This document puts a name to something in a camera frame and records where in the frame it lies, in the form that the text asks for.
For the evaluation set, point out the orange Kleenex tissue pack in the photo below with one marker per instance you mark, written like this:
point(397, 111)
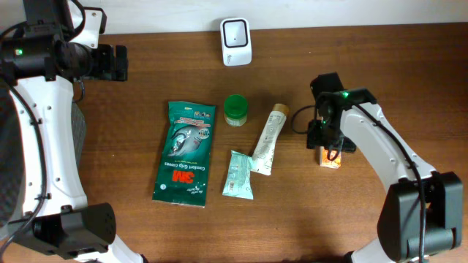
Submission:
point(329, 159)

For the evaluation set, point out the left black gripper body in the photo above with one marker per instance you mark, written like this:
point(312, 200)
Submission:
point(99, 65)

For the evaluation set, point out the grey plastic mesh basket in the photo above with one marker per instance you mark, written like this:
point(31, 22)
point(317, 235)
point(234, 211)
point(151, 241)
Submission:
point(42, 136)

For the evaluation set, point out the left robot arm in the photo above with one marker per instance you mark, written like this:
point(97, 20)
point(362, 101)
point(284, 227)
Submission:
point(40, 47)

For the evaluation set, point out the light green wipes packet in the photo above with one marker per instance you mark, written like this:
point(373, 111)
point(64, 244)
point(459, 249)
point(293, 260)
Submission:
point(238, 177)

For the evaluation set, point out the white barcode scanner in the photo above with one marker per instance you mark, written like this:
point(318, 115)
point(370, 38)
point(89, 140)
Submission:
point(236, 42)

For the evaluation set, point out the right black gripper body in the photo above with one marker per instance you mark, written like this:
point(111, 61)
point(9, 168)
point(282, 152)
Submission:
point(325, 132)

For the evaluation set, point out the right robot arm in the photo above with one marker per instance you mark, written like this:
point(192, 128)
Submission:
point(423, 210)

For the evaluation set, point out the green lid jar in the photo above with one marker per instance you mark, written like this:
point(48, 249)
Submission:
point(236, 110)

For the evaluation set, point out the green 3M gloves package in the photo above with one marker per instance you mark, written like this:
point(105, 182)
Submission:
point(182, 175)

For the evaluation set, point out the white tube gold cap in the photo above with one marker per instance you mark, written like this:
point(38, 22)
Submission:
point(264, 152)

